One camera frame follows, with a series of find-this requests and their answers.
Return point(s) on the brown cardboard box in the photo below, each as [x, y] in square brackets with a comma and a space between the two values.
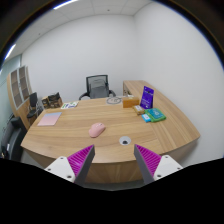
[129, 102]

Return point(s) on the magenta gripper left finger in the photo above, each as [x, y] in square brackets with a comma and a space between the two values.
[75, 167]

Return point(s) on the wooden glass-door cabinet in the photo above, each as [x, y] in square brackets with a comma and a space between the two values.
[19, 90]

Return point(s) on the pink computer mouse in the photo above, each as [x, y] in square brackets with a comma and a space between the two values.
[96, 129]

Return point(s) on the pink mouse pad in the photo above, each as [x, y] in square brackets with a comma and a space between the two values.
[49, 119]

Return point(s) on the wooden office desk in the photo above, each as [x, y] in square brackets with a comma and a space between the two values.
[113, 162]

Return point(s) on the small blue card box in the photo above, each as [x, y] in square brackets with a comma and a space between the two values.
[146, 118]

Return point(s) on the purple standing sign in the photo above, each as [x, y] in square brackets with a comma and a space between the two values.
[147, 98]

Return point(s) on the dark boxes stack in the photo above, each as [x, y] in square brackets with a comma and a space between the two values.
[52, 101]

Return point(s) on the grey mesh office chair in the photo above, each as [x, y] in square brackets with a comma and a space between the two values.
[97, 86]

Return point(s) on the black armchair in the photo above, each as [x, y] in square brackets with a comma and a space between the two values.
[13, 136]

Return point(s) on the white green leaflet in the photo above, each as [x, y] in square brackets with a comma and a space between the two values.
[69, 105]

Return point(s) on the silver desk cable grommet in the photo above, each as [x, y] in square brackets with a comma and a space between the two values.
[125, 140]

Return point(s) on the black office chair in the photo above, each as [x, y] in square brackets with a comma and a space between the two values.
[34, 108]

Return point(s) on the small tan box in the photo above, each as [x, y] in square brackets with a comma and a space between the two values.
[138, 110]

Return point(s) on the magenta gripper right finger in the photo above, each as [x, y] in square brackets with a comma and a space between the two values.
[153, 166]

